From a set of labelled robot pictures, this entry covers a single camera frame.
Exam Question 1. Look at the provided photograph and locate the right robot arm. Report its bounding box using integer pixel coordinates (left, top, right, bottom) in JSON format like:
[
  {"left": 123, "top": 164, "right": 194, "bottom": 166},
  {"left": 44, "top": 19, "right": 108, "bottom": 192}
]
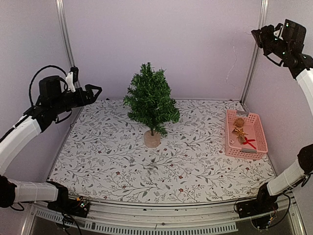
[{"left": 251, "top": 19, "right": 313, "bottom": 213}]

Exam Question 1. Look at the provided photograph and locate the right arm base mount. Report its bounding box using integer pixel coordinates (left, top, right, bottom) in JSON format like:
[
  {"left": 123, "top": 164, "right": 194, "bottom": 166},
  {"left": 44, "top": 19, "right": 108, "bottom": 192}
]
[{"left": 234, "top": 196, "right": 278, "bottom": 230}]

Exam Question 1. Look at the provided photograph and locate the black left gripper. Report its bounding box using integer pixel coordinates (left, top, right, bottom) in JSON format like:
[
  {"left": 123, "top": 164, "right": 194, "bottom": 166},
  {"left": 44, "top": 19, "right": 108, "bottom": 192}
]
[{"left": 51, "top": 83, "right": 102, "bottom": 115}]

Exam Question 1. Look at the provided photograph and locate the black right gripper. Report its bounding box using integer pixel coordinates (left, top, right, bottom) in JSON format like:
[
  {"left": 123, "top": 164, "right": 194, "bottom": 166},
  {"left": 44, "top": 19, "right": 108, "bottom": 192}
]
[{"left": 252, "top": 24, "right": 291, "bottom": 59}]

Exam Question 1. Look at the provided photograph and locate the gold star tree topper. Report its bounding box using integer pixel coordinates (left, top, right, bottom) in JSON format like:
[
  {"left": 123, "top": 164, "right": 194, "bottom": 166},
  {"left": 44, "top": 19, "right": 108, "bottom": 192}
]
[{"left": 232, "top": 127, "right": 247, "bottom": 138}]

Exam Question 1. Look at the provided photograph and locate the pink plastic basket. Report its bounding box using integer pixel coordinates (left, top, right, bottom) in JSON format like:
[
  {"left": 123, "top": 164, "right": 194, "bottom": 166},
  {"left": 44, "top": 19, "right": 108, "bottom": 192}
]
[{"left": 225, "top": 109, "right": 268, "bottom": 160}]

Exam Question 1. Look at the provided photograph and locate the front aluminium rail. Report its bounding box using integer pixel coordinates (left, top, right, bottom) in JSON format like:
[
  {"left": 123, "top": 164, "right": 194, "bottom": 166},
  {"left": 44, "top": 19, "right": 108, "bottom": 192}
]
[{"left": 21, "top": 192, "right": 308, "bottom": 235}]

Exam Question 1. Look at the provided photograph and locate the floral patterned table mat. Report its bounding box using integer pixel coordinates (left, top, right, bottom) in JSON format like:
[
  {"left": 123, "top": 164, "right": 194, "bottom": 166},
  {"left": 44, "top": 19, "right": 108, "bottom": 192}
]
[{"left": 49, "top": 100, "right": 274, "bottom": 204}]

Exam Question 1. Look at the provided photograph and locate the small green christmas tree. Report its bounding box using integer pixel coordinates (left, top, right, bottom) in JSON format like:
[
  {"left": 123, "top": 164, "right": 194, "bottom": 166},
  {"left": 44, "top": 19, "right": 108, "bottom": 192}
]
[{"left": 123, "top": 62, "right": 180, "bottom": 148}]

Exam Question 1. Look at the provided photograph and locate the red ribbon bow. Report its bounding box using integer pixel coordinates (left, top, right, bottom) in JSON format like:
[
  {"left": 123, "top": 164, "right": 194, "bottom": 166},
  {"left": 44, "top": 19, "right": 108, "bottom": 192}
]
[{"left": 242, "top": 137, "right": 256, "bottom": 150}]

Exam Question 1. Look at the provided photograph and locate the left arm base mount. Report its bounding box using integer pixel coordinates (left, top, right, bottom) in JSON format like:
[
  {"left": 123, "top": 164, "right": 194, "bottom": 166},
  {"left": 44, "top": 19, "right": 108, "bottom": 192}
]
[{"left": 47, "top": 196, "right": 90, "bottom": 218}]

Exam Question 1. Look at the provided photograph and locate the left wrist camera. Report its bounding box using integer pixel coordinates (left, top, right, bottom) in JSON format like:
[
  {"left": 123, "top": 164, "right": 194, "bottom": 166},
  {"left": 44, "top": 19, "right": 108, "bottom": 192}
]
[{"left": 65, "top": 67, "right": 79, "bottom": 93}]

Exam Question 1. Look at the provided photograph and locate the gold bell ornament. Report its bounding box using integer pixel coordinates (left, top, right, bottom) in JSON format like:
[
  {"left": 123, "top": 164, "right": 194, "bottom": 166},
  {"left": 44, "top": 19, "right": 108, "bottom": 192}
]
[{"left": 237, "top": 136, "right": 246, "bottom": 145}]

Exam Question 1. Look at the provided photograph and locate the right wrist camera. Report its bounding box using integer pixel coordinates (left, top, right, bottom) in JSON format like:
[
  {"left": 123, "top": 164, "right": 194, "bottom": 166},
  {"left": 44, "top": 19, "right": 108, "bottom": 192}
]
[{"left": 273, "top": 23, "right": 284, "bottom": 39}]

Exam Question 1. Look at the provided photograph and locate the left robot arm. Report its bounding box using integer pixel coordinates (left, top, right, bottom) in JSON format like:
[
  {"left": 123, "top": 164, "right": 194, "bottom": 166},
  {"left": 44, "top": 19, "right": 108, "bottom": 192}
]
[{"left": 0, "top": 67, "right": 102, "bottom": 212}]

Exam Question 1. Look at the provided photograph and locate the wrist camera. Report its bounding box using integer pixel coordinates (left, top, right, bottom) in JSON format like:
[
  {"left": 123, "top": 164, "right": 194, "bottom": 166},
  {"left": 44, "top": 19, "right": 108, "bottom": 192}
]
[
  {"left": 65, "top": 67, "right": 79, "bottom": 93},
  {"left": 273, "top": 23, "right": 284, "bottom": 39}
]

